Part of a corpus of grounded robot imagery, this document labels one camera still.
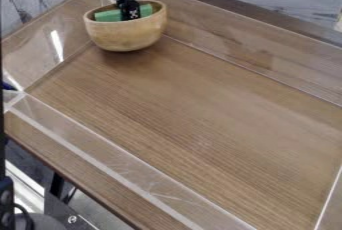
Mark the black cable loop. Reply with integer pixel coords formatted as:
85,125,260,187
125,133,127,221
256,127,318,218
12,202,38,230

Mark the blue object at edge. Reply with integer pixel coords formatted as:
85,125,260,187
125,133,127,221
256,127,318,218
3,81,16,91

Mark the clear acrylic tray wall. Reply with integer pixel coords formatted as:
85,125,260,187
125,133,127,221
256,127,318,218
2,0,342,230

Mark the black table leg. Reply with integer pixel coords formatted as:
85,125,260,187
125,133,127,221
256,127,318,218
50,173,66,199

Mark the light brown wooden bowl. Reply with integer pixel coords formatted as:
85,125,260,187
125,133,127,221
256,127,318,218
83,0,167,52

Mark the green rectangular block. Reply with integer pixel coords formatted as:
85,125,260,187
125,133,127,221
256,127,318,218
95,4,154,22

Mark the black metal base plate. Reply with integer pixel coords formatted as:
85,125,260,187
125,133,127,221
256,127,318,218
45,192,99,230

